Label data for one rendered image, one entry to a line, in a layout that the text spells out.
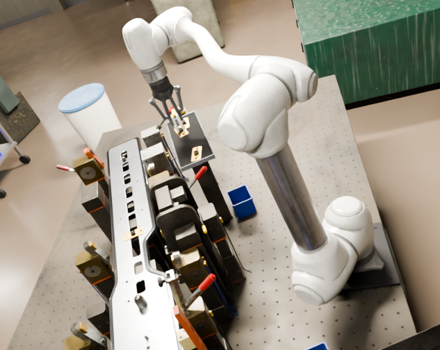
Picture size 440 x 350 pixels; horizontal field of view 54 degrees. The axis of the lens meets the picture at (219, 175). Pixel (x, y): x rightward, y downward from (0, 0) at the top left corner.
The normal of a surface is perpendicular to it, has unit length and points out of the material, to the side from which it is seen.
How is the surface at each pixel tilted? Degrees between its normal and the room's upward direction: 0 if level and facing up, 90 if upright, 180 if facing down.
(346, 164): 0
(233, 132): 83
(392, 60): 90
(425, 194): 0
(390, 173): 0
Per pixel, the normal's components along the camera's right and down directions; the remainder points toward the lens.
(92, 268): 0.24, 0.56
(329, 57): -0.05, 0.65
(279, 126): 0.72, 0.16
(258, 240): -0.31, -0.73
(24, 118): 0.89, 0.00
